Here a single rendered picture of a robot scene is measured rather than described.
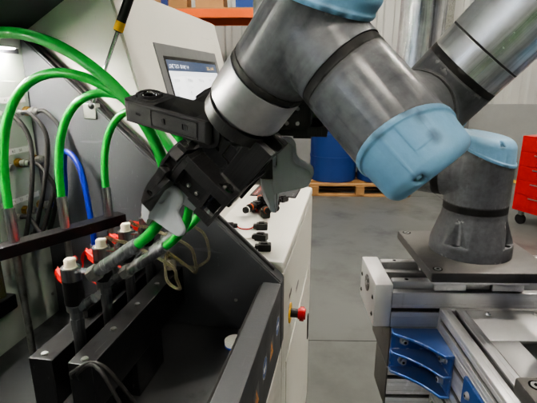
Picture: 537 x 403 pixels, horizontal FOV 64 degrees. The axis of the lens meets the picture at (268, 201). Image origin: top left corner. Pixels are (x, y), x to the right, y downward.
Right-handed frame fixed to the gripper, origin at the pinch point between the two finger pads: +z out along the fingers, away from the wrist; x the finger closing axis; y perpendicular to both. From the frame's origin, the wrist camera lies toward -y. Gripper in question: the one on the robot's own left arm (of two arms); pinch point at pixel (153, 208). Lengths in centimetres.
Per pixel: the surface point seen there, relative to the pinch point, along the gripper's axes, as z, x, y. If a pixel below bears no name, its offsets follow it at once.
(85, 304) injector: 19.9, -5.5, 1.0
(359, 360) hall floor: 118, 118, 94
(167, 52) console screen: 19, 52, -36
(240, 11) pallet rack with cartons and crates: 190, 452, -192
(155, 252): 14.2, 5.3, 2.3
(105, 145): 20.4, 18.3, -20.6
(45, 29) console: 20, 28, -50
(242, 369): 14.2, 1.9, 24.0
